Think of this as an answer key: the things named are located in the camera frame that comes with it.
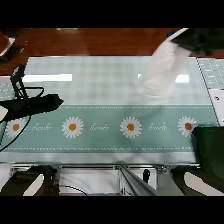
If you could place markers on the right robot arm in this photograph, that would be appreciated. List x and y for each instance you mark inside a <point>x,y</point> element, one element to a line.
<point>203,40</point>

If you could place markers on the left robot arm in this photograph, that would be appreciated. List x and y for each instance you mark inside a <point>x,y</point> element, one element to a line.
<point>35,181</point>

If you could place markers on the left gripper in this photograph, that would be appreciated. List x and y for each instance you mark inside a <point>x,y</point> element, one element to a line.
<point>38,104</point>

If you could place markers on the silver frame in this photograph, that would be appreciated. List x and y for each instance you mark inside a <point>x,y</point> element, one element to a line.
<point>133,181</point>

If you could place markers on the white garment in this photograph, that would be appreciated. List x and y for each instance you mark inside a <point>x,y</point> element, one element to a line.
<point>165,71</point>

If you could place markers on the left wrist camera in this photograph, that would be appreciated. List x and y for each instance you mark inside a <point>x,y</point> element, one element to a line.
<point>18,78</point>

